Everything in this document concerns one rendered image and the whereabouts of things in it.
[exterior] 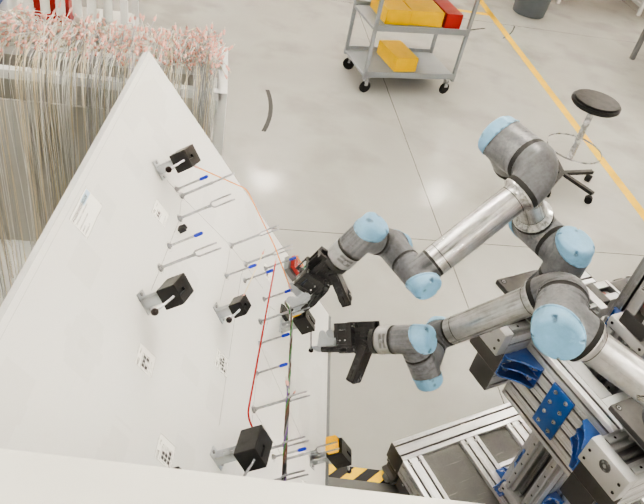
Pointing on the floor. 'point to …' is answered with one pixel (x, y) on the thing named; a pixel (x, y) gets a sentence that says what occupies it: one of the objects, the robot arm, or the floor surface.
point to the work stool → (607, 108)
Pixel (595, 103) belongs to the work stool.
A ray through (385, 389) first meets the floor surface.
